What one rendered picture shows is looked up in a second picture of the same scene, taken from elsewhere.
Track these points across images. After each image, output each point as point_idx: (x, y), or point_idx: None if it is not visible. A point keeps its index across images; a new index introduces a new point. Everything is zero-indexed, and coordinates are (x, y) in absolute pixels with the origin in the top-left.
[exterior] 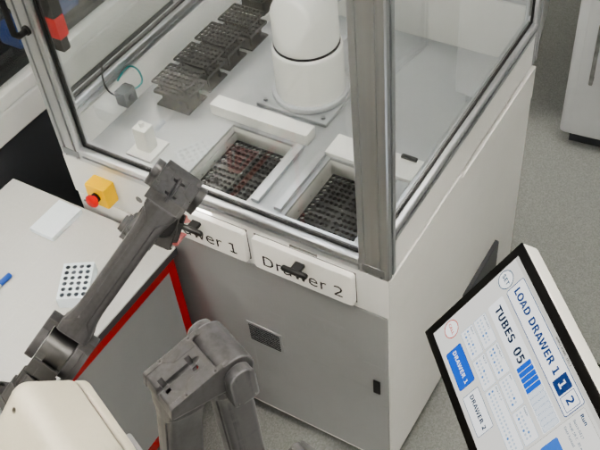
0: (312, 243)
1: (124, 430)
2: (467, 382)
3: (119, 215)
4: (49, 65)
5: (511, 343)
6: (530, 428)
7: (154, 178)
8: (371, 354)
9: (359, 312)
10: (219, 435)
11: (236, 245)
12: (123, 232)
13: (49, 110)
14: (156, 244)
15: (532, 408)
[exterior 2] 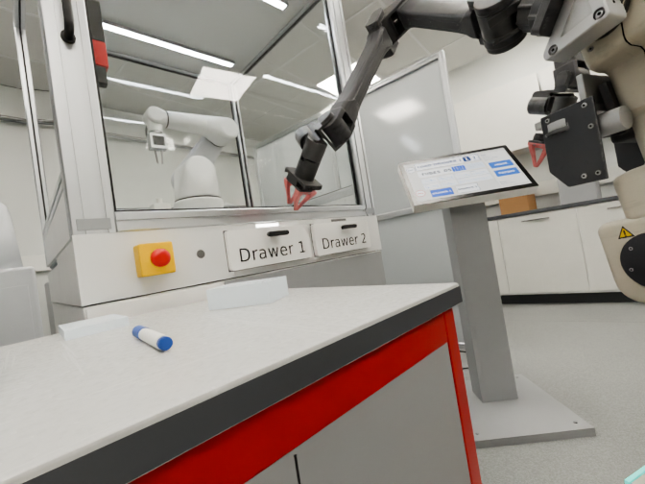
0: (343, 207)
1: None
2: (451, 190)
3: (164, 306)
4: (94, 85)
5: (441, 172)
6: (481, 170)
7: (384, 13)
8: None
9: (370, 257)
10: None
11: (303, 241)
12: (342, 108)
13: (68, 157)
14: (312, 184)
15: (473, 168)
